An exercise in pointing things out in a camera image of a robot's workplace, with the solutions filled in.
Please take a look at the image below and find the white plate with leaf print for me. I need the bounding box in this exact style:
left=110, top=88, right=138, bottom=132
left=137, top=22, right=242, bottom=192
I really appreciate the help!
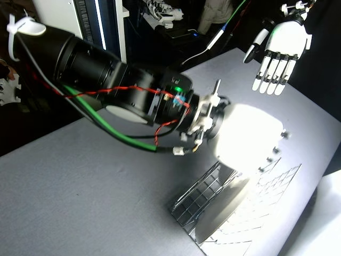
left=193, top=174, right=253, bottom=245

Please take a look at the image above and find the grey table cloth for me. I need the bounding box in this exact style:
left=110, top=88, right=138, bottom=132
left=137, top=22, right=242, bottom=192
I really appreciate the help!
left=0, top=47, right=341, bottom=256

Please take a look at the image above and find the green cable with white connector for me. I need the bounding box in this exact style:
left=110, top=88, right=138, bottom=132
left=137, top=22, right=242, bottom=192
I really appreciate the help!
left=63, top=84, right=185, bottom=157

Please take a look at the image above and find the black device with blue light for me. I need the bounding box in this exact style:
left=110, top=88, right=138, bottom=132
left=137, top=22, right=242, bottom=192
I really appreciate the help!
left=157, top=25, right=207, bottom=41

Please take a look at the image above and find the beige padded jacket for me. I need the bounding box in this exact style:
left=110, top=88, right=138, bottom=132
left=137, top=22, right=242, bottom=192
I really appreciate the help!
left=198, top=0, right=233, bottom=35

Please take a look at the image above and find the white cabinet with light strip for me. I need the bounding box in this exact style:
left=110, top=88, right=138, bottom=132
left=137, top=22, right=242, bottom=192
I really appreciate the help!
left=31, top=0, right=131, bottom=63

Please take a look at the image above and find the silver wire dish rack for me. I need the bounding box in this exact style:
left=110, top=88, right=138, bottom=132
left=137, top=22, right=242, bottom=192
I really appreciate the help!
left=167, top=156, right=303, bottom=256

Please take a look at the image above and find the white mechanical hand model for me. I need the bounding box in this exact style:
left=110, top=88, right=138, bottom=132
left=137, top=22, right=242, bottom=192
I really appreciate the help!
left=142, top=0, right=185, bottom=29

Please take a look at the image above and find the thin black cable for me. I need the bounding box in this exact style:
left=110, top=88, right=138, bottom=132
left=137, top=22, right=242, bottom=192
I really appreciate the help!
left=114, top=124, right=183, bottom=140

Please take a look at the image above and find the thin green cable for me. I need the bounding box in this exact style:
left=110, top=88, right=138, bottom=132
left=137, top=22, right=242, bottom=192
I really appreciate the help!
left=223, top=0, right=253, bottom=27

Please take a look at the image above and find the red and black twisted cable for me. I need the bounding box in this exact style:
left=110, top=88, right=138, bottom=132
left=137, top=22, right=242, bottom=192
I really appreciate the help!
left=65, top=84, right=191, bottom=147

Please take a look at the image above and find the white cable with adapter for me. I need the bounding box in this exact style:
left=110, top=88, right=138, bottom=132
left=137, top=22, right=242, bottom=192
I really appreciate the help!
left=180, top=23, right=227, bottom=66

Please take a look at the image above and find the white foam puzzle piece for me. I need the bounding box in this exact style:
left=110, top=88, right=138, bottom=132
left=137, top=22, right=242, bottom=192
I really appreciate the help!
left=0, top=74, right=22, bottom=107

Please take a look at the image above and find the grey cable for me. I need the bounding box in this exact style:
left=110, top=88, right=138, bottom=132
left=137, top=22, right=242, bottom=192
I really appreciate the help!
left=15, top=34, right=94, bottom=122

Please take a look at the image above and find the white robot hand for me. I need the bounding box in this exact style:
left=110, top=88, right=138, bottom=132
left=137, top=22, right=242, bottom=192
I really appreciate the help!
left=243, top=18, right=313, bottom=97
left=212, top=102, right=291, bottom=174

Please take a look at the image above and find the white zip tie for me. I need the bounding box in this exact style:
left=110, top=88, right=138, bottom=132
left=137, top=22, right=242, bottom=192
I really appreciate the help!
left=6, top=9, right=36, bottom=62

